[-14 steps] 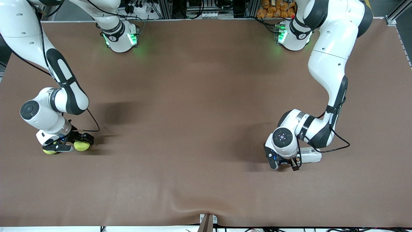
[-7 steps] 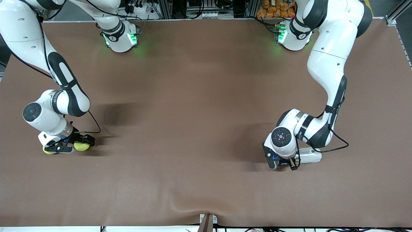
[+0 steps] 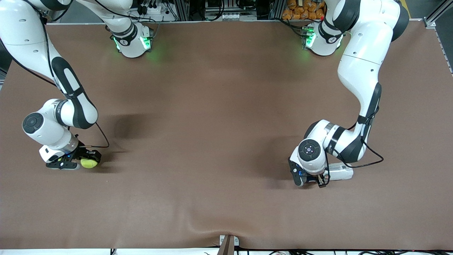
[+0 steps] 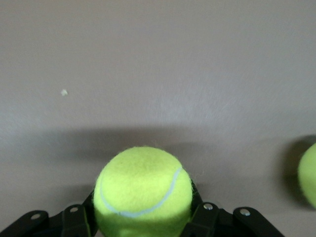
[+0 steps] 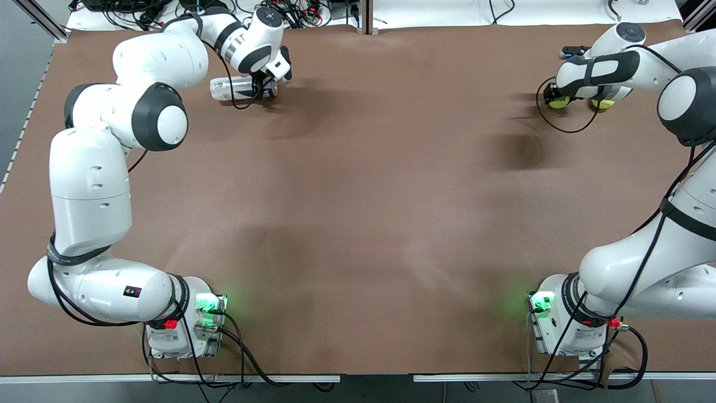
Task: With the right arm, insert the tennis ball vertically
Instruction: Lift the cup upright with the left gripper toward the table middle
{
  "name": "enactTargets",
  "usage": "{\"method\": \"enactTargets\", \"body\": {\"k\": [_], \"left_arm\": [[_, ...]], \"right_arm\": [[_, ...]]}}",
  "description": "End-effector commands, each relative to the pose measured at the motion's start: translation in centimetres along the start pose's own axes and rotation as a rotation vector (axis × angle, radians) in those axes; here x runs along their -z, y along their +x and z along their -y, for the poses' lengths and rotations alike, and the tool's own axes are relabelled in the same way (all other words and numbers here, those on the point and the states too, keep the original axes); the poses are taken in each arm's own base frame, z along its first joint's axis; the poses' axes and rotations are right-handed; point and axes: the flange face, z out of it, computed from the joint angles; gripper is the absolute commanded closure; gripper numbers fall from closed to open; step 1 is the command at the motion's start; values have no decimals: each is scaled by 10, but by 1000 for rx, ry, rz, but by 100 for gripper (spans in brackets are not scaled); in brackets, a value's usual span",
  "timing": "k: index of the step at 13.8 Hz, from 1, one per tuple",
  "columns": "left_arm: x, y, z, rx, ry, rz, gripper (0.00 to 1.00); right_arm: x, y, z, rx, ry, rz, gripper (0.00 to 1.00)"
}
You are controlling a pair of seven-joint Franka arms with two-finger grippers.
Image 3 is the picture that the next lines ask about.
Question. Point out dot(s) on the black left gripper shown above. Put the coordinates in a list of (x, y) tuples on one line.
[(316, 178)]

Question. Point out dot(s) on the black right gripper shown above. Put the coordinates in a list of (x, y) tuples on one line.
[(83, 152)]

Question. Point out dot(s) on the yellow tennis ball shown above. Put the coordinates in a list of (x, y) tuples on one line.
[(88, 164)]

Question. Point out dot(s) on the white tennis ball can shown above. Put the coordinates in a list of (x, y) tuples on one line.
[(339, 172)]

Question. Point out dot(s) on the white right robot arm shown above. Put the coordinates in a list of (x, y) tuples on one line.
[(21, 32)]

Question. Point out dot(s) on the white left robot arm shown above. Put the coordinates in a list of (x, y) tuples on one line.
[(361, 53)]

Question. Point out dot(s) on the brown table mat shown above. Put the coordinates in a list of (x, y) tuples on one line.
[(212, 141)]

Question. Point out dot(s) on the white power strip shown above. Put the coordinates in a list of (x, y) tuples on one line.
[(152, 9)]

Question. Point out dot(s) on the orange snack bag pile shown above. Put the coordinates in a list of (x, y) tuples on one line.
[(300, 9)]

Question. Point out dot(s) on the white terminal block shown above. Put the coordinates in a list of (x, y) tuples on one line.
[(237, 16)]

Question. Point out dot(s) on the metal table edge bracket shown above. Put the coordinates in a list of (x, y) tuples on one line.
[(228, 244)]

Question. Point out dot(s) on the aluminium frame corner post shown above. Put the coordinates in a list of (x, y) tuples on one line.
[(430, 23)]

